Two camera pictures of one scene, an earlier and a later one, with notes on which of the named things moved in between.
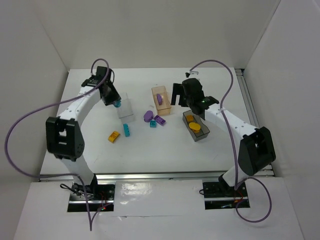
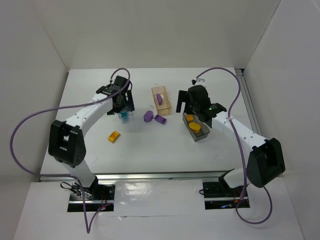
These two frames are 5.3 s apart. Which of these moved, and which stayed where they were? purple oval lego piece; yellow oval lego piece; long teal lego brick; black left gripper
Moved: black left gripper; long teal lego brick
Stayed: yellow oval lego piece; purple oval lego piece
